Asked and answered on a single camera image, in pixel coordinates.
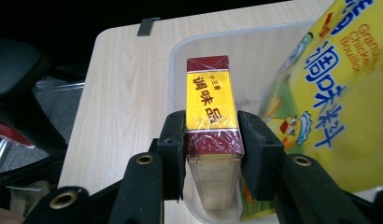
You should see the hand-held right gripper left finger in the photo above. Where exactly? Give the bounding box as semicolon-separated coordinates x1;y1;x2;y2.
151;109;189;202

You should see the clear plastic container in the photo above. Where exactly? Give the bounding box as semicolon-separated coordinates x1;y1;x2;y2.
166;20;383;224

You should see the red and yellow seasoning box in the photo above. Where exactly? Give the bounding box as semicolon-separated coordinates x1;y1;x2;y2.
183;54;247;212

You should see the red and white object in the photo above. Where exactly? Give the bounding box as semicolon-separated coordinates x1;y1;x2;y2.
0;117;36;150

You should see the black table edge clip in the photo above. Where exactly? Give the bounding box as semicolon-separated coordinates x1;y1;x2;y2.
136;17;162;37

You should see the black office chair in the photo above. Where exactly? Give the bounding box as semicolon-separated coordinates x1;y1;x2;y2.
0;36;70;189

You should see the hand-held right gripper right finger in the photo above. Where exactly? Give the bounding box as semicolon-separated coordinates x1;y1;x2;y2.
236;109;288;202

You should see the yellow seasoning pouch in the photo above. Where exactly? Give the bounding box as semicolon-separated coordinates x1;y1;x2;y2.
240;0;383;223

